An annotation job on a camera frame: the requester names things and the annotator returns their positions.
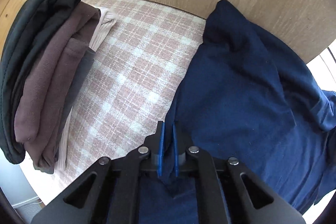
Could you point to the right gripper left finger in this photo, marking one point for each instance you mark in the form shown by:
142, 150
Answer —
155, 144

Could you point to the mauve folded garment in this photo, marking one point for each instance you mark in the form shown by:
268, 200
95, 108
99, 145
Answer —
38, 115

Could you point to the black folded garment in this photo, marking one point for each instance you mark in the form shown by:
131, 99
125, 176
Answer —
33, 27

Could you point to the beige folded garment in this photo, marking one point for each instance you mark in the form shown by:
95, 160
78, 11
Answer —
107, 20

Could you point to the pink plaid tablecloth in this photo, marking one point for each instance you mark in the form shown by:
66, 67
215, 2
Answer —
132, 82

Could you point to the grey folded garment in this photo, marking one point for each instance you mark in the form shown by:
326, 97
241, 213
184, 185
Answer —
62, 140

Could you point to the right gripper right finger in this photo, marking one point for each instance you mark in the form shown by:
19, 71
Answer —
181, 142

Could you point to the navy blue t-shirt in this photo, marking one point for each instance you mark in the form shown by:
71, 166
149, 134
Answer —
247, 94

